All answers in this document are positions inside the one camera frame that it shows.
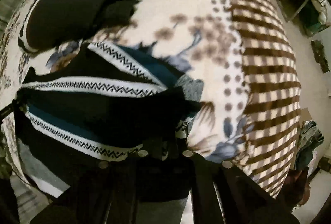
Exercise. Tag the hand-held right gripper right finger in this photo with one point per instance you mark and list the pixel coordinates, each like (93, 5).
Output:
(204, 164)

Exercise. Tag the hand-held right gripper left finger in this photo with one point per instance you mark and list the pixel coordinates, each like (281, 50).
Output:
(152, 159)

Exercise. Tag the black grey white striped sweater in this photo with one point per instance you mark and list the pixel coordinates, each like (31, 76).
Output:
(90, 110)

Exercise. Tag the red cloth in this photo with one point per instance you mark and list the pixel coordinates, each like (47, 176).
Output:
(297, 187)

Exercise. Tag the blue jeans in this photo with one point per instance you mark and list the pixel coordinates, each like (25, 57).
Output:
(310, 141)

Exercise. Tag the brown white checked blanket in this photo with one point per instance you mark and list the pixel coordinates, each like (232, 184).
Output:
(269, 71)

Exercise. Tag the floral bed blanket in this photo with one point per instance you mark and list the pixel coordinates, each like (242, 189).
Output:
(175, 1)

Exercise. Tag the folded black garment white band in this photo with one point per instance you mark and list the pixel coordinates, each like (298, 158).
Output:
(72, 6)

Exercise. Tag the metal frame chair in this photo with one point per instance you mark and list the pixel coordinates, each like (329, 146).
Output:
(294, 9)

